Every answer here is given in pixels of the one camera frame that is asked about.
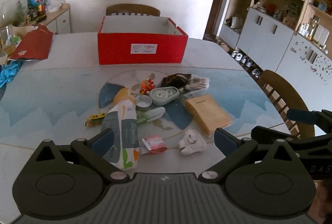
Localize wooden slat-back chair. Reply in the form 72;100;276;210
106;4;161;17
255;70;315;139

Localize row of grey shoes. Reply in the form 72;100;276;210
232;50;261;76

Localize clear plastic bag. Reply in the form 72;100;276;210
47;0;66;13

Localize cotton swab pack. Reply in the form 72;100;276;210
182;77;210;97

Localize orange red bead toy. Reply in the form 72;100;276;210
139;79;156;95

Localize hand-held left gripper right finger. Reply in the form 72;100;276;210
198;127;301;184

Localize green white tube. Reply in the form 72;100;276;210
136;106;166;125

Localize yellow snack packet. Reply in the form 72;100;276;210
85;112;108;128

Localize blue rubber gloves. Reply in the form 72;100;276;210
0;62;24;88

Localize red cardboard box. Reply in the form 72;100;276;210
98;16;188;66

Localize dark patterned pouch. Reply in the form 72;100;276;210
161;73;192;92

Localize white wall cabinet unit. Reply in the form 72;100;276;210
218;0;332;100

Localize white sideboard with wooden top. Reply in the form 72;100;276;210
26;3;72;35

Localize white bag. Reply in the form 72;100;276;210
231;16;243;30

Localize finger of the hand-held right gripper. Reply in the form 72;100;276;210
251;125;303;147
287;108;332;133

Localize pair of slippers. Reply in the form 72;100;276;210
216;41;230;52

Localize white grey plastic packet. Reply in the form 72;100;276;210
101;88;140;170

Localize grey correction tape dispenser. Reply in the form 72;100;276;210
149;86;181;106

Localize dark sauce bottle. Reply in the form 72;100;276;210
27;7;39;23

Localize white plush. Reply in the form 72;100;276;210
178;129;207;155

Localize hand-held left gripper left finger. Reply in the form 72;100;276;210
32;129;130;183

